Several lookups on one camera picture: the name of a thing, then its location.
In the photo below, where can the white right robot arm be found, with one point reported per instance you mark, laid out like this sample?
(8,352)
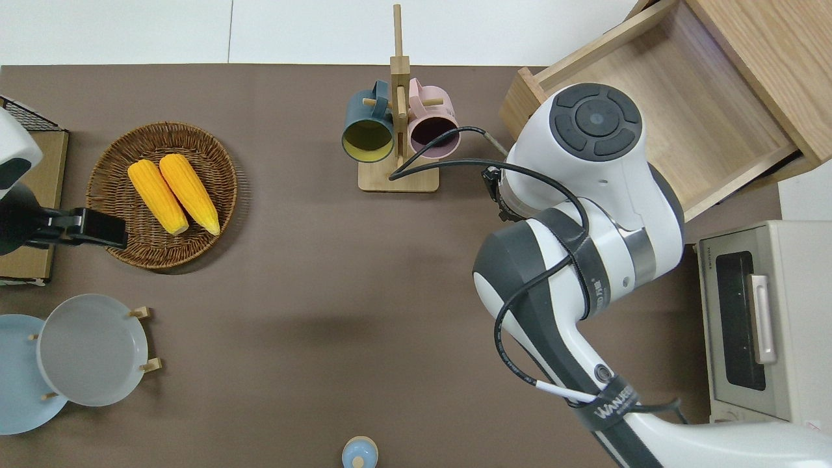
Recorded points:
(585,169)

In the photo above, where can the white toaster oven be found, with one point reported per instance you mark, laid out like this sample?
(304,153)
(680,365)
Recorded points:
(799,325)

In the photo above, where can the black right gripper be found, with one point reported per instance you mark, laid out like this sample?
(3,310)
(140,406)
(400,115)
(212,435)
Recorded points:
(494,188)

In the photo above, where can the dark blue mug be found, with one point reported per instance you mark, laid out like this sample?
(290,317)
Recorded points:
(364,110)

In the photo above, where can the flat wooden board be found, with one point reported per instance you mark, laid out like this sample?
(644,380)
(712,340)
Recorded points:
(49,175)

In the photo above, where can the wooden plate rack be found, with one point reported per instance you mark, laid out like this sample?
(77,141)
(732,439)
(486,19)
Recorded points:
(140,312)

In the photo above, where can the grey plate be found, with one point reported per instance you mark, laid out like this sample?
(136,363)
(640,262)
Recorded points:
(91,351)

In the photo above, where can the pink mug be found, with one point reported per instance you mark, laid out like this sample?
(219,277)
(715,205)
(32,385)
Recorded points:
(432,107)

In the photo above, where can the light blue plate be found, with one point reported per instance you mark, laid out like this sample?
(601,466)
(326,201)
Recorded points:
(19,390)

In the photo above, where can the yellow corn cob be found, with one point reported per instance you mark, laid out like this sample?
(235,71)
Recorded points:
(156,195)
(190,192)

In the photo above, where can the wooden mug tree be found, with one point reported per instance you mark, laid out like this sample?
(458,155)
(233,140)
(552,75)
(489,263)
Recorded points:
(398,182)

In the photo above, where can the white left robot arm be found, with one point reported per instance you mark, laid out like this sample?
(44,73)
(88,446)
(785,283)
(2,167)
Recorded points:
(13,146)

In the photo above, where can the wooden cabinet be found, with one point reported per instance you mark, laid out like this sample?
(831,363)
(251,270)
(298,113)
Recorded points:
(793,52)

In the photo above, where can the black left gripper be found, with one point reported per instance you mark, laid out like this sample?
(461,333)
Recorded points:
(97,227)

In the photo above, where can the round wicker basket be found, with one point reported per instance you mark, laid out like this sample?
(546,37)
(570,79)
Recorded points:
(117,156)

